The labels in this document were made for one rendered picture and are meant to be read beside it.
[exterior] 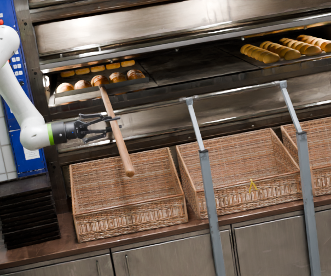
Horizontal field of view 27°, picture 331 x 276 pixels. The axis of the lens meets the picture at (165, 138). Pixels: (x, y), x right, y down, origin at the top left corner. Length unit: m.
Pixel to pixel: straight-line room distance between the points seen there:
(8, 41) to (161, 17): 1.19
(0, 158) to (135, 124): 0.75
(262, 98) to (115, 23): 0.91
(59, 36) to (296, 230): 1.57
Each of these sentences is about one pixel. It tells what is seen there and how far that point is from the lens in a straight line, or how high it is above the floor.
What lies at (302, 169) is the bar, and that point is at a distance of 3.37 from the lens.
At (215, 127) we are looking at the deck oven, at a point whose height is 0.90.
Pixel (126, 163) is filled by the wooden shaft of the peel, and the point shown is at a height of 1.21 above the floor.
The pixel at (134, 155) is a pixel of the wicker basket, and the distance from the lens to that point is 3.75.
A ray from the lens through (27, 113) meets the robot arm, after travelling 3.01.
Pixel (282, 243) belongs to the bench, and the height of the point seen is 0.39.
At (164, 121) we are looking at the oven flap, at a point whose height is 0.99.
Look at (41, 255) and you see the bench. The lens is 3.37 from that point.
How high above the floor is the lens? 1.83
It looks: 14 degrees down
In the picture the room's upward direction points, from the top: 9 degrees counter-clockwise
